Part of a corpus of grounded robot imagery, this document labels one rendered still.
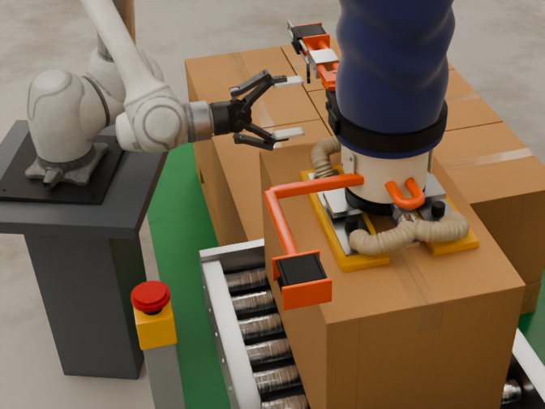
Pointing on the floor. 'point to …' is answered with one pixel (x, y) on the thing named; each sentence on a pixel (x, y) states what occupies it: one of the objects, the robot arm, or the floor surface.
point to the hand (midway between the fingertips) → (298, 106)
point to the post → (160, 357)
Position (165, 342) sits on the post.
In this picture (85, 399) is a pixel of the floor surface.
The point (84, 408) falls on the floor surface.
